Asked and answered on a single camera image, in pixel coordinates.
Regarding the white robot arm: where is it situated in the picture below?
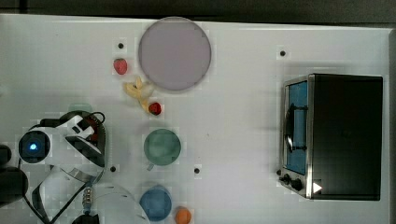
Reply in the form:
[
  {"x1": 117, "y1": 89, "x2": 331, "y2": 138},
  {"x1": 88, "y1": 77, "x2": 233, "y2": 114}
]
[{"x1": 18, "y1": 113, "x2": 150, "y2": 224}]

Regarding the green mug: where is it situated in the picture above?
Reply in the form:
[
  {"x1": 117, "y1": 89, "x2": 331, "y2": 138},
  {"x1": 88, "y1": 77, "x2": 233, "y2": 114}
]
[{"x1": 144, "y1": 129, "x2": 181, "y2": 171}]

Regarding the blue cup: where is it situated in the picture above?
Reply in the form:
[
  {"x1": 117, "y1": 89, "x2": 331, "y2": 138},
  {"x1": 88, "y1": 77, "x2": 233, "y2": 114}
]
[{"x1": 139, "y1": 185, "x2": 173, "y2": 222}]

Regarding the orange toy fruit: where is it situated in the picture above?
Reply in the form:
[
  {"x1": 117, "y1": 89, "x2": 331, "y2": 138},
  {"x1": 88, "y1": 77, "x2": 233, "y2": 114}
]
[{"x1": 175, "y1": 207, "x2": 192, "y2": 224}]

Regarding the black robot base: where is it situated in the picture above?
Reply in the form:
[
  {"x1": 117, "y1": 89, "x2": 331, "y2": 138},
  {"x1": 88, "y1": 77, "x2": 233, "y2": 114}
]
[{"x1": 0, "y1": 145, "x2": 28, "y2": 207}]

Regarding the silver toaster oven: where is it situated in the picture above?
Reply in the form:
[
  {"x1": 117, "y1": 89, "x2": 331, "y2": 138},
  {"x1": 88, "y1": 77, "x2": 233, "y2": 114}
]
[{"x1": 276, "y1": 74, "x2": 383, "y2": 201}]

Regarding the red ketchup bottle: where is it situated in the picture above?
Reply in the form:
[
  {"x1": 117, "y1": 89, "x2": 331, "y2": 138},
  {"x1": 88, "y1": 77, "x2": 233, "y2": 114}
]
[{"x1": 85, "y1": 117, "x2": 99, "y2": 142}]

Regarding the grey round plate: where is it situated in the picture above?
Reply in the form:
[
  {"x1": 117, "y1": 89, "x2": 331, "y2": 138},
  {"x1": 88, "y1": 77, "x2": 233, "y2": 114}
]
[{"x1": 138, "y1": 17, "x2": 212, "y2": 91}]

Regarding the peeled toy banana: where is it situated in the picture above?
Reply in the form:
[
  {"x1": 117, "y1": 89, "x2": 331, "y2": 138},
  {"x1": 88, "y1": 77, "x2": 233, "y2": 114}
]
[{"x1": 122, "y1": 77, "x2": 154, "y2": 113}]

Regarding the red toy strawberry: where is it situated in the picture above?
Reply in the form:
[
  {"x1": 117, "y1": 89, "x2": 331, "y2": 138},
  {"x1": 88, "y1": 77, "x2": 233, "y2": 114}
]
[{"x1": 148, "y1": 102, "x2": 162, "y2": 116}]

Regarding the pink toy strawberry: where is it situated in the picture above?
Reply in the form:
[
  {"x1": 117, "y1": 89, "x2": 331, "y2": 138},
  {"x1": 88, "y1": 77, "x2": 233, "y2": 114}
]
[{"x1": 113, "y1": 59, "x2": 128, "y2": 75}]

